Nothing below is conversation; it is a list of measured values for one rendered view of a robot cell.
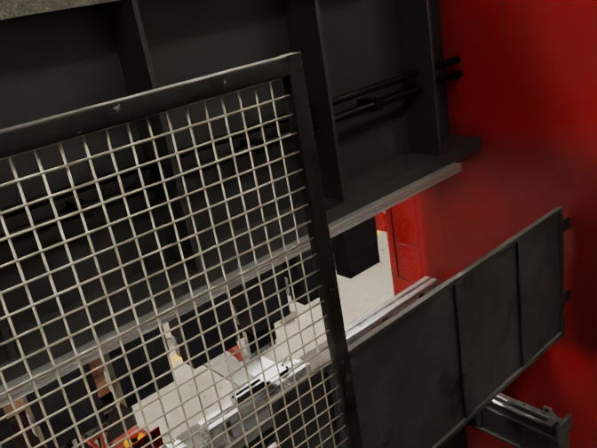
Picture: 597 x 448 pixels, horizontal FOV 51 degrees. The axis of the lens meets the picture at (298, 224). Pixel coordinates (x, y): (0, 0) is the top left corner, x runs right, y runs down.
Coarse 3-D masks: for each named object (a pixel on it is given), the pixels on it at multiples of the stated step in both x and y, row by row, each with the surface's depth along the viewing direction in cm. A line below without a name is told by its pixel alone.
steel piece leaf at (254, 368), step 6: (246, 360) 198; (258, 360) 199; (264, 360) 198; (270, 360) 198; (240, 366) 196; (246, 366) 197; (252, 366) 196; (258, 366) 195; (264, 366) 195; (252, 372) 193; (258, 372) 192; (264, 372) 192; (258, 378) 190
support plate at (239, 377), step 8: (272, 352) 202; (216, 360) 203; (224, 360) 202; (232, 360) 202; (272, 360) 198; (216, 368) 199; (224, 368) 198; (232, 368) 197; (224, 376) 194; (232, 376) 193; (240, 376) 192; (240, 384) 189
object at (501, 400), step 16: (496, 400) 184; (512, 400) 184; (480, 416) 189; (496, 416) 184; (512, 416) 180; (528, 416) 176; (544, 416) 176; (496, 432) 187; (512, 432) 182; (528, 432) 177; (544, 432) 172; (560, 432) 169
